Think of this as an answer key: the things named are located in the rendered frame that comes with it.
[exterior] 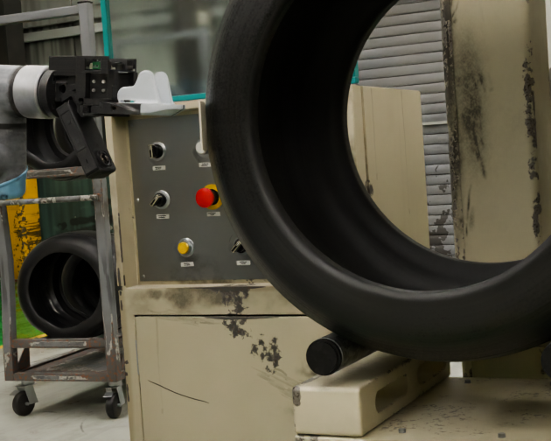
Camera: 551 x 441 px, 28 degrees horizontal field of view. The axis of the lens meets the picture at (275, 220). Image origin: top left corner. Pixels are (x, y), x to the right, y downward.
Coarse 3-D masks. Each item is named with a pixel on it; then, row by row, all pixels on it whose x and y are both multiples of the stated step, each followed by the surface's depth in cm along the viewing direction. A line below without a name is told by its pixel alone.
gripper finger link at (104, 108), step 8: (104, 104) 146; (112, 104) 146; (120, 104) 146; (128, 104) 146; (136, 104) 146; (96, 112) 147; (104, 112) 146; (112, 112) 146; (120, 112) 146; (128, 112) 146; (136, 112) 146
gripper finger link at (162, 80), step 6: (162, 72) 149; (156, 78) 150; (162, 78) 149; (162, 84) 149; (168, 84) 149; (162, 90) 149; (168, 90) 149; (162, 96) 149; (168, 96) 149; (162, 102) 149; (168, 102) 149; (174, 114) 147
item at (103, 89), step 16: (64, 64) 152; (80, 64) 149; (96, 64) 150; (112, 64) 150; (128, 64) 151; (48, 80) 152; (64, 80) 153; (80, 80) 149; (96, 80) 149; (112, 80) 148; (128, 80) 152; (48, 96) 152; (64, 96) 153; (80, 96) 149; (96, 96) 149; (112, 96) 148; (48, 112) 153; (80, 112) 150
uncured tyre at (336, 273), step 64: (256, 0) 127; (320, 0) 150; (384, 0) 149; (256, 64) 128; (320, 64) 154; (256, 128) 130; (320, 128) 154; (256, 192) 129; (320, 192) 154; (256, 256) 132; (320, 256) 127; (384, 256) 152; (448, 256) 151; (320, 320) 130; (384, 320) 123; (448, 320) 120; (512, 320) 117
